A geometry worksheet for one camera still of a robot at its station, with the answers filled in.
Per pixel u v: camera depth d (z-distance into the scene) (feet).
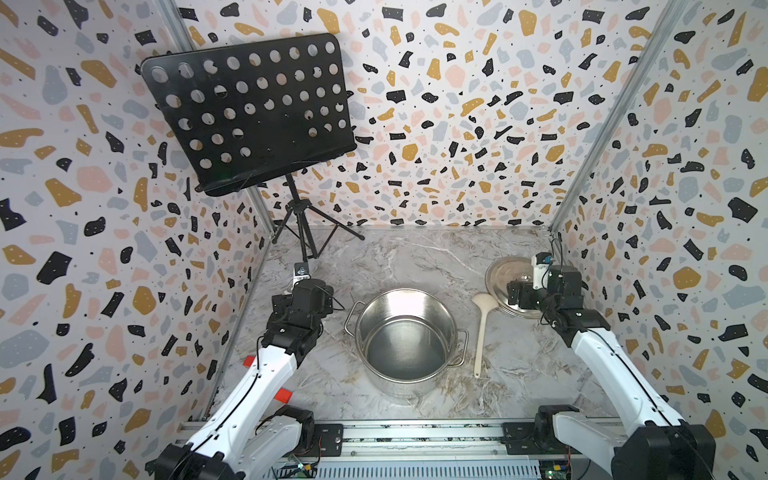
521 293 2.46
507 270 3.56
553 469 2.35
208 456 1.27
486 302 3.20
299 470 2.32
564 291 2.02
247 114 2.11
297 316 1.95
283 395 2.68
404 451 2.40
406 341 3.03
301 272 2.24
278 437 1.83
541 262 2.39
